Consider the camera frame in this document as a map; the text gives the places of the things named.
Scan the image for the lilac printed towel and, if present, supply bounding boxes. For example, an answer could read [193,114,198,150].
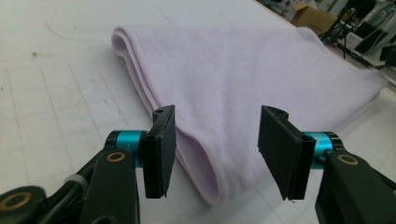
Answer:
[110,25,389,206]

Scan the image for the small cardboard box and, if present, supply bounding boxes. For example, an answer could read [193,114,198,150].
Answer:
[290,2,338,35]

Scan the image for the black tripod stand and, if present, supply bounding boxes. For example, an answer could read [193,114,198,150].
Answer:
[320,0,375,60]

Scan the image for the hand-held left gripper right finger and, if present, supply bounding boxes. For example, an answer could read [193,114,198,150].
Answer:
[257,105,317,201]

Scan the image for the white grid mat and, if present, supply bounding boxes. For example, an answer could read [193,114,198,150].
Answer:
[0,0,396,224]

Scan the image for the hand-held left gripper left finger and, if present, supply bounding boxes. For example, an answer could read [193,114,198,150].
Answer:
[141,105,177,200]

